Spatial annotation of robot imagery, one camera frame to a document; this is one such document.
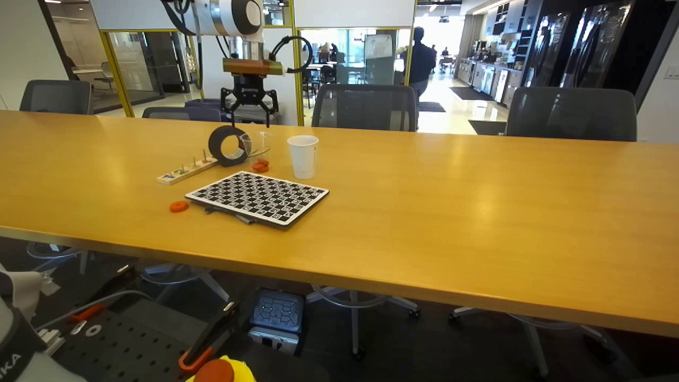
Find orange-handled black tool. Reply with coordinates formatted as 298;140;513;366
39;264;141;336
177;299;242;376

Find person in dark clothes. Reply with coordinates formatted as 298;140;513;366
409;26;439;101

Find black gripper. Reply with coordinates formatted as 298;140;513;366
219;72;280;126

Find dark gray office chair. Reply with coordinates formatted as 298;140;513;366
306;82;423;359
19;78;94;279
137;97;236;303
448;86;643;382

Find white paper cup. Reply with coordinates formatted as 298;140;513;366
287;133;320;181

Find yellow emergency stop button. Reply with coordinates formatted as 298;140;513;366
184;355;259;382

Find black perforated plate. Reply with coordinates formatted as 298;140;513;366
50;295;215;382

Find black-white marker checkerboard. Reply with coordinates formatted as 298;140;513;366
184;170;332;230

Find black camera cable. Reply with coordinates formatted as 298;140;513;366
271;34;317;76

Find white robot housing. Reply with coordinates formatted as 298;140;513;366
0;264;92;382

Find gray box with grid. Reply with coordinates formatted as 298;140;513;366
247;286;307;355

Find black tape roll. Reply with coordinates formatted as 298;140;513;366
207;123;253;170

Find black glass-door refrigerators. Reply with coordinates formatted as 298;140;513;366
522;0;679;97

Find clear plastic cup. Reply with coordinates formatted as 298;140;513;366
247;127;273;177

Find small gray metal piece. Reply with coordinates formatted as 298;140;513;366
227;211;259;227

